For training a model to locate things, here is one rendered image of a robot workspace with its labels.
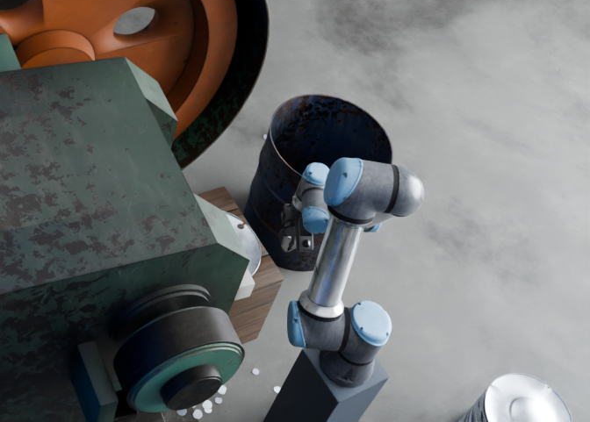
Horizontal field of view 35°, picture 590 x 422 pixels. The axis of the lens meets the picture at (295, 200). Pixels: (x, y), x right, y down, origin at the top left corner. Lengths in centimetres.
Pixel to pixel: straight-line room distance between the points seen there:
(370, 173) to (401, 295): 127
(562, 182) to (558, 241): 34
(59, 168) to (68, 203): 6
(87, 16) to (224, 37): 28
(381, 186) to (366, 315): 40
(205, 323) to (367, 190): 86
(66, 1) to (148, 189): 44
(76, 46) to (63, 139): 33
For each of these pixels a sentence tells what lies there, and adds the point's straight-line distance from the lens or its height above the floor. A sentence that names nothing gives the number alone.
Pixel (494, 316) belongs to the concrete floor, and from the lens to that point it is 346.
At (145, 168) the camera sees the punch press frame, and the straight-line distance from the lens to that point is 139.
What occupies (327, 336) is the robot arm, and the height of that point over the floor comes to 64.
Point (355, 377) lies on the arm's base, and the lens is 249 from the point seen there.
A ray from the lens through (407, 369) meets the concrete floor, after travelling 318.
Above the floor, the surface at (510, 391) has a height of 24.
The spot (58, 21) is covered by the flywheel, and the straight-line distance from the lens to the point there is 170.
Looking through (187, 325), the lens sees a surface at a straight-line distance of 133.
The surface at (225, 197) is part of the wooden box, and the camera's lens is 291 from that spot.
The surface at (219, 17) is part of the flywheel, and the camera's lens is 178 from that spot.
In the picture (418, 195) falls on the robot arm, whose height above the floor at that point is 104.
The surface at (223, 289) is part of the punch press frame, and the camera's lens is 145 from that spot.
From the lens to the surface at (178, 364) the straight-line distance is 133.
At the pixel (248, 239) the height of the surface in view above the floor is 36.
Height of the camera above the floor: 254
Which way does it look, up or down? 47 degrees down
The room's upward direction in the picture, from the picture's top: 23 degrees clockwise
